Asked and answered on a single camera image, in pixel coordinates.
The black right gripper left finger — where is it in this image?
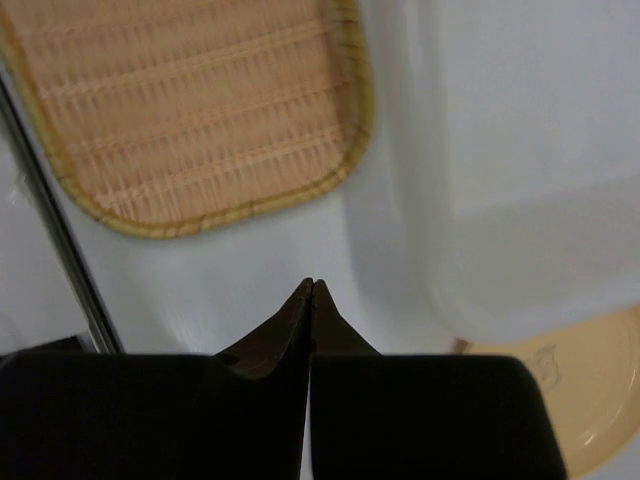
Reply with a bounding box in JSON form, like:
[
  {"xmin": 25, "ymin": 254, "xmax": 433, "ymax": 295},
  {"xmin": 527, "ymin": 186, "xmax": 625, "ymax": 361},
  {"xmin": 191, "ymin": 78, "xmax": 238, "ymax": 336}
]
[{"xmin": 1, "ymin": 279, "xmax": 313, "ymax": 479}]

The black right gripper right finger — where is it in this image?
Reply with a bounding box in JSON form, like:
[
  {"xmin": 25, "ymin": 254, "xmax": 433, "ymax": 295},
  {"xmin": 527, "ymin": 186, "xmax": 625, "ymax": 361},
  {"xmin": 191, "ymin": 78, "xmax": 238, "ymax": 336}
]
[{"xmin": 310, "ymin": 281, "xmax": 567, "ymax": 479}]

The yellow bear plate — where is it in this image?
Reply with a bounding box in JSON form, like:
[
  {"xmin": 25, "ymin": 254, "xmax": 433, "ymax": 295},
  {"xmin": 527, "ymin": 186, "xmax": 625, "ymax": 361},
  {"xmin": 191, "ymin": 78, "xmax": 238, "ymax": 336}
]
[{"xmin": 454, "ymin": 307, "xmax": 639, "ymax": 479}]

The square woven bamboo tray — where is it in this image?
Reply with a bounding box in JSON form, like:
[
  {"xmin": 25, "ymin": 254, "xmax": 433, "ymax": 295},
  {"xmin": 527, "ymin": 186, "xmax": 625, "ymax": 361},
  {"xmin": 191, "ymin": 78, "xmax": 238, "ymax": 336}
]
[{"xmin": 1, "ymin": 1, "xmax": 375, "ymax": 239}]

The white plastic bin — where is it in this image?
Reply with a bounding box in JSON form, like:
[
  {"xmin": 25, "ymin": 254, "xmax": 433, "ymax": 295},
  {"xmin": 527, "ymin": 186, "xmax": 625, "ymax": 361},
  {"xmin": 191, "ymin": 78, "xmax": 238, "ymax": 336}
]
[{"xmin": 350, "ymin": 1, "xmax": 639, "ymax": 352}]

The metal table edge rail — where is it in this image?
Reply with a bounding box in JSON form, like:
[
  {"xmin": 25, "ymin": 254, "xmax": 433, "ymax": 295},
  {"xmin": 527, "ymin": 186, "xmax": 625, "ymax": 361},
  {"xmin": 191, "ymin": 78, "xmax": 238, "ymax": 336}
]
[{"xmin": 1, "ymin": 79, "xmax": 125, "ymax": 353}]

